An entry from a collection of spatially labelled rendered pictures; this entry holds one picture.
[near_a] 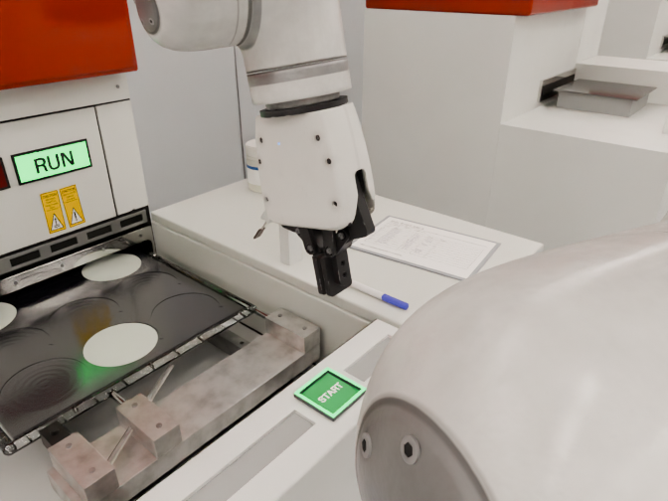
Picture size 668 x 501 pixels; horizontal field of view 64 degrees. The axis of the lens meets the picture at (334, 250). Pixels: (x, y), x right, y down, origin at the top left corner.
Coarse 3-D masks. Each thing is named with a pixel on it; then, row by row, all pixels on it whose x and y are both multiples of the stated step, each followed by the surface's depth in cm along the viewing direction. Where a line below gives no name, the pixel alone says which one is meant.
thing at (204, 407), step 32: (256, 352) 77; (288, 352) 77; (192, 384) 71; (224, 384) 71; (256, 384) 71; (192, 416) 66; (224, 416) 67; (96, 448) 61; (128, 448) 61; (192, 448) 64; (64, 480) 57; (128, 480) 58
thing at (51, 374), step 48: (48, 288) 89; (96, 288) 88; (144, 288) 89; (192, 288) 88; (0, 336) 77; (48, 336) 77; (192, 336) 77; (0, 384) 68; (48, 384) 68; (96, 384) 68
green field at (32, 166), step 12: (72, 144) 86; (84, 144) 87; (24, 156) 81; (36, 156) 82; (48, 156) 83; (60, 156) 85; (72, 156) 86; (84, 156) 88; (24, 168) 81; (36, 168) 82; (48, 168) 84; (60, 168) 85; (72, 168) 87; (24, 180) 82
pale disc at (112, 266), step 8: (104, 256) 98; (112, 256) 98; (120, 256) 98; (128, 256) 98; (136, 256) 98; (88, 264) 96; (96, 264) 96; (104, 264) 96; (112, 264) 96; (120, 264) 96; (128, 264) 96; (136, 264) 96; (88, 272) 93; (96, 272) 93; (104, 272) 93; (112, 272) 93; (120, 272) 93; (128, 272) 93; (96, 280) 91; (104, 280) 91
